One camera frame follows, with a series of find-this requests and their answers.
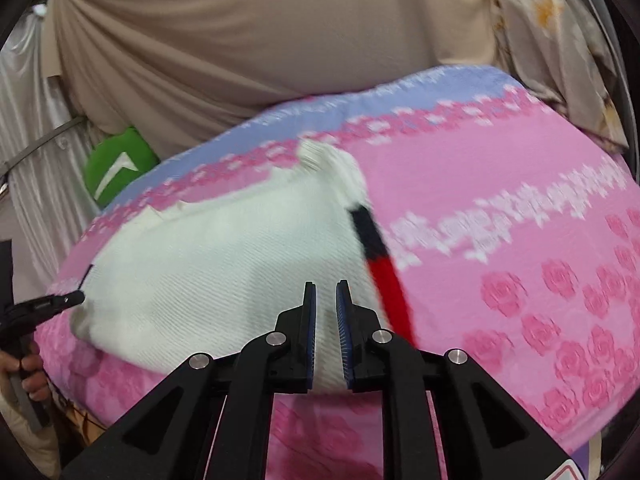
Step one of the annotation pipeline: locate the person's left hand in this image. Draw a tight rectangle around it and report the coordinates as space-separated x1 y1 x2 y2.
0 341 51 406

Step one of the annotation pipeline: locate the white knit sweater red stripe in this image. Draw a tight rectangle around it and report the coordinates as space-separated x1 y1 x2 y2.
68 138 417 392

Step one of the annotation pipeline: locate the green plush pillow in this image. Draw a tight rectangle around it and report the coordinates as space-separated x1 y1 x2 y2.
84 127 160 209

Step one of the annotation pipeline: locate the floral patterned cloth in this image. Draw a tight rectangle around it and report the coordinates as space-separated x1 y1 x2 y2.
491 0 629 153

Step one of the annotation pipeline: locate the white satin curtain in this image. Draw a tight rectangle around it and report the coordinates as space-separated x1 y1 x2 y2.
1 6 100 301

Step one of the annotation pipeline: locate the beige curtain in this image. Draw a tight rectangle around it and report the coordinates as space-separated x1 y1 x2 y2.
41 0 498 158

